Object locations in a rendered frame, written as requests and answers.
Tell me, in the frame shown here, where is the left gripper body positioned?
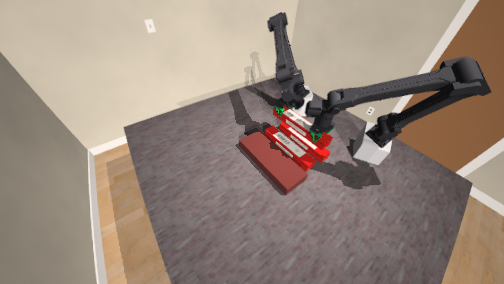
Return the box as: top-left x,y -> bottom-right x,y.
310,114 -> 335,134

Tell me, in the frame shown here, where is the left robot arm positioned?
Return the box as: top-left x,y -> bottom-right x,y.
306,56 -> 492,148

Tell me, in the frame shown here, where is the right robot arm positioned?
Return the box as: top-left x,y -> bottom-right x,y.
267,12 -> 310,110

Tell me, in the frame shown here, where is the red box of welding electrodes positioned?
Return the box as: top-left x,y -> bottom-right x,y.
279,122 -> 330,163
264,126 -> 316,171
273,106 -> 333,150

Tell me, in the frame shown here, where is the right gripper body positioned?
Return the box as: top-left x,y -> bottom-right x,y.
274,96 -> 292,108

